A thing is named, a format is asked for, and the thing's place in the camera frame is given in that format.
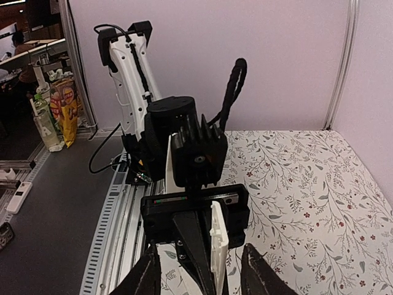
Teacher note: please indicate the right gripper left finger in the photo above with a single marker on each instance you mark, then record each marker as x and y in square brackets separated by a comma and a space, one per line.
[144, 278]

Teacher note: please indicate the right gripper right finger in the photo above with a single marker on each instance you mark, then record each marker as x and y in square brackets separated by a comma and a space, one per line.
[257, 277]

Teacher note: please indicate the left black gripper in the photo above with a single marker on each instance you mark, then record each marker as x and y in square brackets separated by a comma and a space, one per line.
[187, 218]

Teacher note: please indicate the white remote battery cover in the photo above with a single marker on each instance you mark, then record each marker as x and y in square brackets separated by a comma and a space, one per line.
[219, 246]

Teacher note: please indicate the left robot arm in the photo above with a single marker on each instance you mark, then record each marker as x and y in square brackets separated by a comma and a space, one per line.
[165, 139]

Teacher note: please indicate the spare white remote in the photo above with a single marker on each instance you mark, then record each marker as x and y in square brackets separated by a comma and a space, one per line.
[19, 197]

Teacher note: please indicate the floral patterned table mat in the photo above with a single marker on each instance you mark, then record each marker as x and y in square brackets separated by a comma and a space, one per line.
[316, 214]

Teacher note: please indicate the clear plastic bottle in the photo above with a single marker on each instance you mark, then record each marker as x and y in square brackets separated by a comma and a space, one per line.
[43, 120]

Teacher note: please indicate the yellow snack bag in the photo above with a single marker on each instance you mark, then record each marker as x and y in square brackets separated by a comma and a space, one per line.
[63, 105]

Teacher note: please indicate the seated person dark hair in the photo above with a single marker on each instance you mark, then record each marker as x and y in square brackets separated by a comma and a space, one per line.
[19, 43]

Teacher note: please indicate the aluminium front rail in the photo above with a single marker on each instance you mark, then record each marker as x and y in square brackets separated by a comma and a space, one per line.
[119, 238]

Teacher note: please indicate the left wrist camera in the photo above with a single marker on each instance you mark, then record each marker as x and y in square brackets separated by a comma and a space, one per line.
[195, 157]

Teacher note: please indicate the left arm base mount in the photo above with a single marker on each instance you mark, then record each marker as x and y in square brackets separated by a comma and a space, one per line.
[134, 166]

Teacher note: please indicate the left aluminium frame post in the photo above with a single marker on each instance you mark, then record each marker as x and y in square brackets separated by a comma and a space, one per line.
[345, 61]

